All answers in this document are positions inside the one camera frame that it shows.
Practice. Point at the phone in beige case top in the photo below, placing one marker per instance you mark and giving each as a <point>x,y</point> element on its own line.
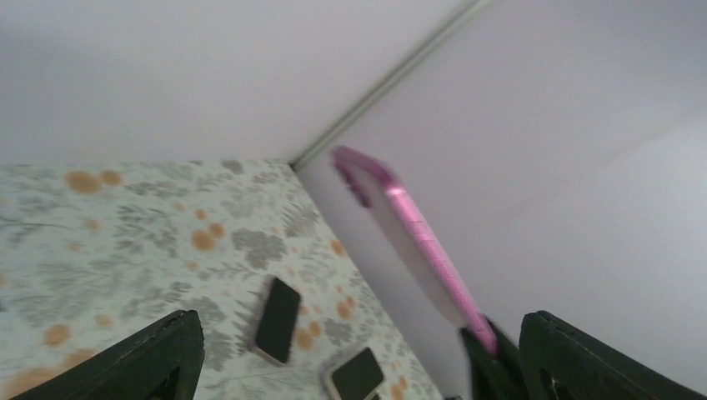
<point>357,377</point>

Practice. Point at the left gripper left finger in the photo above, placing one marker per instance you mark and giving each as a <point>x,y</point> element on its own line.
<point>164,360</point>

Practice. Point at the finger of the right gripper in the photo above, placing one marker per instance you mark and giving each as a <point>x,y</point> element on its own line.
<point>499,375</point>

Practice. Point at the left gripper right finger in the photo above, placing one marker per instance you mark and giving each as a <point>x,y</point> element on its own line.
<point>559,361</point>

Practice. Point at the floral table mat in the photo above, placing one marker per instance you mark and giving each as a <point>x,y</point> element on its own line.
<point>90,254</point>

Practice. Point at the right aluminium corner post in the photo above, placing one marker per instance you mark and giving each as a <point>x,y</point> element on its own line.
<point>446,29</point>

